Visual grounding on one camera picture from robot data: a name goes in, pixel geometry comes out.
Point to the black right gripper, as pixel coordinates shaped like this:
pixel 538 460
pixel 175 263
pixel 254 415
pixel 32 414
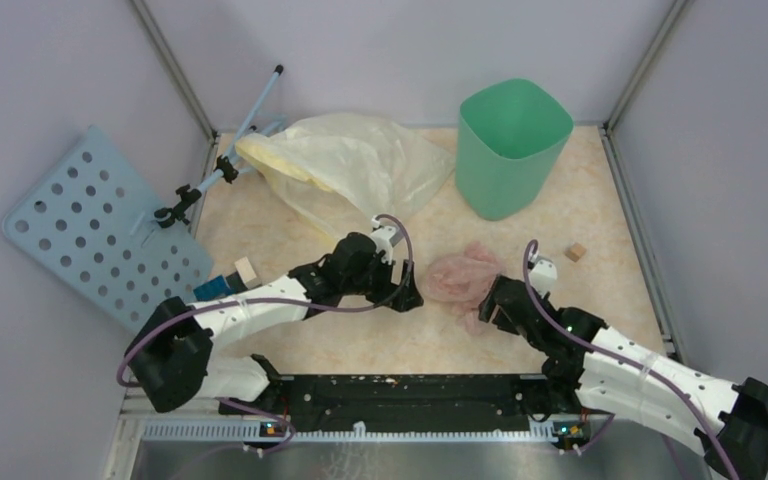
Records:
pixel 503 323

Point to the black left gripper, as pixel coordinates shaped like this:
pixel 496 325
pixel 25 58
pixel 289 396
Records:
pixel 388 287

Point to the pink translucent trash bag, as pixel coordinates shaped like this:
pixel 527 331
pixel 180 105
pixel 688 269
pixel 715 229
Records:
pixel 461 281

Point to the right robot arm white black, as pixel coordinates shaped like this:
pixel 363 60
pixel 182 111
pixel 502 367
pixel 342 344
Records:
pixel 724 422

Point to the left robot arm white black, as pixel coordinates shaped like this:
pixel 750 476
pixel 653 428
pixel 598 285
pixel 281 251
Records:
pixel 174 357

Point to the green plastic trash bin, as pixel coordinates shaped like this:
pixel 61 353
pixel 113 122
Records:
pixel 509 137

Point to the small wooden cube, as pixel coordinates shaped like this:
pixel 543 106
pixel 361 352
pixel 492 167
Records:
pixel 575 252

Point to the pale wooden block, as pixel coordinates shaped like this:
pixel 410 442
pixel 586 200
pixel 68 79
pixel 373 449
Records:
pixel 246 271

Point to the blue block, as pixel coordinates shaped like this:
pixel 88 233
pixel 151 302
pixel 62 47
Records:
pixel 216 288

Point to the light blue perforated board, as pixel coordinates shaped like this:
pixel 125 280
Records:
pixel 90 222

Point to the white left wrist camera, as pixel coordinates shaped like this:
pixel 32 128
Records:
pixel 385 237

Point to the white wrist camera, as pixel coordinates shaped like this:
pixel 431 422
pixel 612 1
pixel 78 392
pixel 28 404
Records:
pixel 385 237
pixel 542 275

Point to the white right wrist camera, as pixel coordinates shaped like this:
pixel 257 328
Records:
pixel 542 275

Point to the white toothed cable rail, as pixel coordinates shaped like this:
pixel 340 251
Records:
pixel 251 431

